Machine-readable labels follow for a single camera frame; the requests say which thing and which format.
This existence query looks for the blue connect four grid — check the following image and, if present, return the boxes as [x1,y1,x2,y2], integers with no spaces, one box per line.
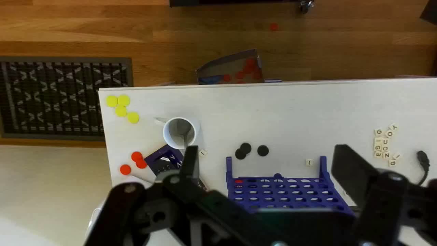
[225,156,352,215]

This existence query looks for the colourful game box on floor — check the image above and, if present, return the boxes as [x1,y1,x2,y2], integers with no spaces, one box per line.
[195,50,263,85]

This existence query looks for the yellow token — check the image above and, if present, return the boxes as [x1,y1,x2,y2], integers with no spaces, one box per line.
[127,113,139,125]
[115,107,127,118]
[105,96,117,108]
[117,95,131,107]

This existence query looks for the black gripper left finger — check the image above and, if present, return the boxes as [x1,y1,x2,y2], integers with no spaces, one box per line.
[180,147,199,184]

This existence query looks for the black token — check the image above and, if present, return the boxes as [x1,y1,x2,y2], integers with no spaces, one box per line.
[240,143,251,155]
[235,149,246,160]
[257,145,269,158]

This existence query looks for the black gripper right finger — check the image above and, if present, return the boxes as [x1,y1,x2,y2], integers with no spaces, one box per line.
[332,145,379,205]

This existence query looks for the red token on floor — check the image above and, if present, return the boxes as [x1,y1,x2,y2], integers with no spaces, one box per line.
[269,24,278,33]

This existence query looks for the white mug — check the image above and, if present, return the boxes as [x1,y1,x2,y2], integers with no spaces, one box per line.
[162,117,199,149]

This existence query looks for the white table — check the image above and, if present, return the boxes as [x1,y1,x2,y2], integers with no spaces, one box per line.
[97,77,437,246]

